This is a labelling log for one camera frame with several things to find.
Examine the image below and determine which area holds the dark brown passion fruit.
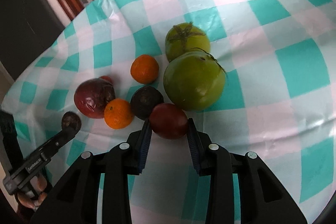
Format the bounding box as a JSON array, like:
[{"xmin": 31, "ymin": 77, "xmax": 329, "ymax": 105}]
[{"xmin": 61, "ymin": 111, "xmax": 81, "ymax": 132}]

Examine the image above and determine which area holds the large dark red pomegranate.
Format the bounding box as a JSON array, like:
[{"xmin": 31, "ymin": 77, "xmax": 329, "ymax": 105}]
[{"xmin": 73, "ymin": 78, "xmax": 116, "ymax": 119}]

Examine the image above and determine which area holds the large green tomato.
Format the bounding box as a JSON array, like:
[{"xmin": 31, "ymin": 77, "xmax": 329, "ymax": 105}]
[{"xmin": 163, "ymin": 48, "xmax": 226, "ymax": 111}]

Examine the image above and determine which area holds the left hand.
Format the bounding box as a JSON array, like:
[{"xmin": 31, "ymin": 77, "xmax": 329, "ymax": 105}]
[{"xmin": 17, "ymin": 173, "xmax": 48, "ymax": 210}]

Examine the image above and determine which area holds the orange mandarin near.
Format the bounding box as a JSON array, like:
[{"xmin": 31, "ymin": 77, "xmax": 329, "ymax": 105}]
[{"xmin": 104, "ymin": 98, "xmax": 134, "ymax": 130}]

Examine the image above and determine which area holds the orange mandarin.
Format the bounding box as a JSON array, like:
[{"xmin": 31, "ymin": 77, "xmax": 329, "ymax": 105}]
[
  {"xmin": 130, "ymin": 55, "xmax": 159, "ymax": 84},
  {"xmin": 104, "ymin": 98, "xmax": 134, "ymax": 130}
]

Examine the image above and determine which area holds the dark purple passion fruit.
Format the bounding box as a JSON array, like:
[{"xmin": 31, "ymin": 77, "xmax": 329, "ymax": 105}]
[{"xmin": 130, "ymin": 86, "xmax": 164, "ymax": 121}]

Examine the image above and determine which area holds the small red tomato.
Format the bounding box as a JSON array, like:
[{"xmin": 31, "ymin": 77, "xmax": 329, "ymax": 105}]
[{"xmin": 100, "ymin": 76, "xmax": 113, "ymax": 84}]

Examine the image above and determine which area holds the orange mandarin far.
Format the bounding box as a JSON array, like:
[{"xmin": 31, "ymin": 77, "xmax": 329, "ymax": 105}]
[{"xmin": 130, "ymin": 55, "xmax": 159, "ymax": 84}]

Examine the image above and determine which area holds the small green tomato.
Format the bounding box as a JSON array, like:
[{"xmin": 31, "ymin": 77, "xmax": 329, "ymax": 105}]
[{"xmin": 165, "ymin": 22, "xmax": 210, "ymax": 63}]

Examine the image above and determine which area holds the teal pink checkered tablecloth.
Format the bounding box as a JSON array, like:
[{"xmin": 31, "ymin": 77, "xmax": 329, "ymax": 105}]
[{"xmin": 2, "ymin": 0, "xmax": 335, "ymax": 223}]

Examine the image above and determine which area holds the black refrigerator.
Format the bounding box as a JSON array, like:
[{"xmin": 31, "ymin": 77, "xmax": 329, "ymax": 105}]
[{"xmin": 1, "ymin": 0, "xmax": 64, "ymax": 80}]

